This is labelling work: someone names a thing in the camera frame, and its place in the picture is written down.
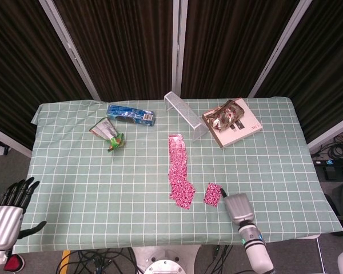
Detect green checkered tablecloth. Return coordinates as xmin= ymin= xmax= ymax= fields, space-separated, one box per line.
xmin=15 ymin=96 xmax=343 ymax=254

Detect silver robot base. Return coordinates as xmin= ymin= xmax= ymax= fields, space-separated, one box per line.
xmin=131 ymin=244 xmax=201 ymax=274

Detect pink wrapper square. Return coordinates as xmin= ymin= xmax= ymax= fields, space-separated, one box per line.
xmin=202 ymin=182 xmax=223 ymax=207

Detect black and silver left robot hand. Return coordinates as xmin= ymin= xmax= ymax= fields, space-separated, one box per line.
xmin=0 ymin=176 xmax=47 ymax=251

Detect clear plastic stand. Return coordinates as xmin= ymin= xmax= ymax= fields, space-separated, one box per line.
xmin=163 ymin=91 xmax=209 ymax=143

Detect gold snack bag red lips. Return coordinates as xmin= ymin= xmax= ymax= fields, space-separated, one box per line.
xmin=202 ymin=99 xmax=246 ymax=133

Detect crumpled green snack bag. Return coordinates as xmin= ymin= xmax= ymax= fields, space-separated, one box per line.
xmin=89 ymin=117 xmax=126 ymax=153

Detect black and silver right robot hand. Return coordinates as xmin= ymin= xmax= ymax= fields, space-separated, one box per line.
xmin=218 ymin=187 xmax=256 ymax=227

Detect blue cookie box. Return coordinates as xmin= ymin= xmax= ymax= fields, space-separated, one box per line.
xmin=106 ymin=104 xmax=156 ymax=127

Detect black floor cable bundle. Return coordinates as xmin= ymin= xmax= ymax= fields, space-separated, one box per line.
xmin=55 ymin=247 xmax=141 ymax=274
xmin=311 ymin=130 xmax=343 ymax=166

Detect flat white cardboard box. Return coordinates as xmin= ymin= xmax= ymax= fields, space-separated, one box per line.
xmin=202 ymin=97 xmax=264 ymax=148

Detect dark ribbed partition panel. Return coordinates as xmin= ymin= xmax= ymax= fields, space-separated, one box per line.
xmin=173 ymin=0 xmax=312 ymax=99
xmin=248 ymin=0 xmax=343 ymax=152
xmin=39 ymin=0 xmax=181 ymax=102
xmin=0 ymin=0 xmax=101 ymax=158

